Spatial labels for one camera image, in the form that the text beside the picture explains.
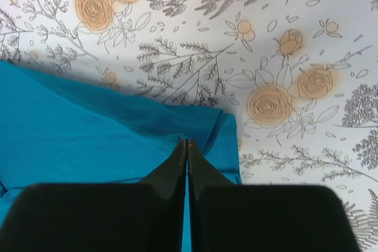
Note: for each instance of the floral patterned table mat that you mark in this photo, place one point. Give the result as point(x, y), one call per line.
point(299, 77)

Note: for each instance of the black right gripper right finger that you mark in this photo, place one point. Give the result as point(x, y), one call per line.
point(229, 217)

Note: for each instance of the teal blue t-shirt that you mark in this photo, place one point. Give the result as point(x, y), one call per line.
point(57, 131)

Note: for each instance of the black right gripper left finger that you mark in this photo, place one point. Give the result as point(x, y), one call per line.
point(143, 216)

